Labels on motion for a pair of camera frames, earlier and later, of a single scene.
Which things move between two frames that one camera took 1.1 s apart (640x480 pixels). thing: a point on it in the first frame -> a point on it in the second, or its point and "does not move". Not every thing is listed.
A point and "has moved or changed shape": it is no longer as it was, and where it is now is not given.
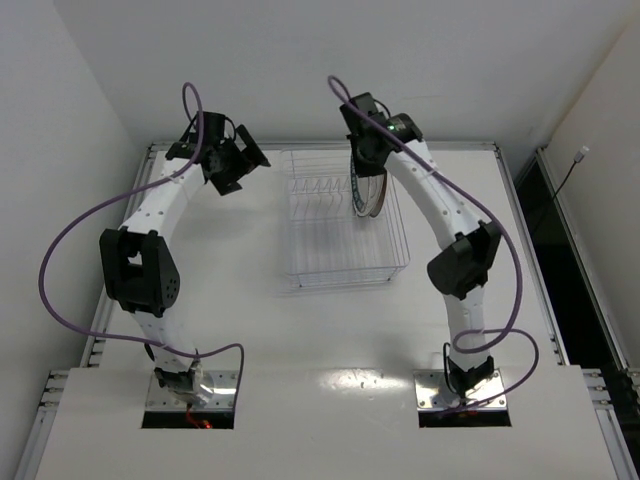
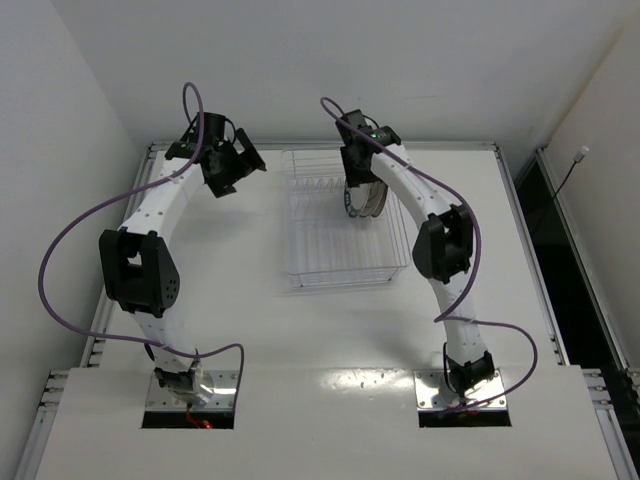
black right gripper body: x=368 y=163 -> x=360 y=176
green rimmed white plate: x=361 y=189 has moved or changed shape
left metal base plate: x=224 y=384 does not move
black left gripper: x=233 y=163 does not move
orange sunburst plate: x=383 y=194 does not move
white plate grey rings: x=374 y=193 does not move
